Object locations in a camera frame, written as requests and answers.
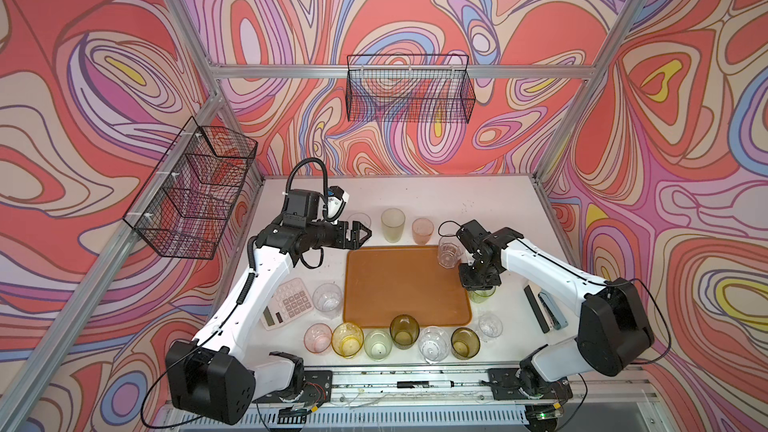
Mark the light green ribbed glass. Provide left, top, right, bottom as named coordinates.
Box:
left=468, top=287, right=496, bottom=304

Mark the frosted pale green tumbler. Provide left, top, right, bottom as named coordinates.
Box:
left=381, top=208, right=406, bottom=243

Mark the clear ribbed glass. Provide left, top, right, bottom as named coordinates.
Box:
left=437, top=236, right=464, bottom=269

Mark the small clear glass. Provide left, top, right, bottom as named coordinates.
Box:
left=477, top=312, right=504, bottom=341

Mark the frosted pink tumbler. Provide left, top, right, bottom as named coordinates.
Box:
left=412, top=217, right=434, bottom=245

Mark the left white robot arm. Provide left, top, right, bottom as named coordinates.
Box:
left=165, top=186, right=371, bottom=425

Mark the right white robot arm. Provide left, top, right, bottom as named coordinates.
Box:
left=456, top=220, right=655, bottom=398

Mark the orange rectangular tray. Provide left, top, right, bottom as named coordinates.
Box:
left=343, top=246, right=472, bottom=328

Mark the clear glass left of tray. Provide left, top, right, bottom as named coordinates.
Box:
left=312, top=283, right=343, bottom=318

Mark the dark olive glass on tray edge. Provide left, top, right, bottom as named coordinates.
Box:
left=389, top=314, right=420, bottom=350

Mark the clear glass back left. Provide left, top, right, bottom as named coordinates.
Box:
left=348, top=212, right=371, bottom=229

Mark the pink white calculator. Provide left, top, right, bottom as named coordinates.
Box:
left=261, top=278, right=314, bottom=330

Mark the olive glass front right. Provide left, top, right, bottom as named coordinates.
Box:
left=450, top=327, right=481, bottom=360

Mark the clear stemmed glass front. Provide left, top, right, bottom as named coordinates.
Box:
left=418, top=326, right=451, bottom=364

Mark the yellow glass front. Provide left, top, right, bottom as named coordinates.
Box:
left=331, top=322, right=365, bottom=359

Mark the pink glass front left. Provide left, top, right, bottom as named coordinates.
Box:
left=303, top=323, right=332, bottom=354

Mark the light green glass front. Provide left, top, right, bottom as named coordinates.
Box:
left=364, top=329, right=393, bottom=361

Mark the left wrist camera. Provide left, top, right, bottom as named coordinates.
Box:
left=324, top=186, right=349, bottom=222

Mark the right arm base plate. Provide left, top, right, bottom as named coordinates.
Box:
left=487, top=368, right=573, bottom=402

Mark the black pen on rail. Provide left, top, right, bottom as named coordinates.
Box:
left=396, top=380, right=455, bottom=389

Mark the left black wire basket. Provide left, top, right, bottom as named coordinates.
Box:
left=123, top=118, right=258, bottom=260

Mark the black wire basket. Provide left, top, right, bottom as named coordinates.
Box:
left=345, top=52, right=476, bottom=124
left=123, top=118, right=258, bottom=260

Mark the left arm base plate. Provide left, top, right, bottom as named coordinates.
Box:
left=252, top=369, right=333, bottom=406

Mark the back black wire basket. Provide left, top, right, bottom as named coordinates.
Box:
left=345, top=52, right=476, bottom=124

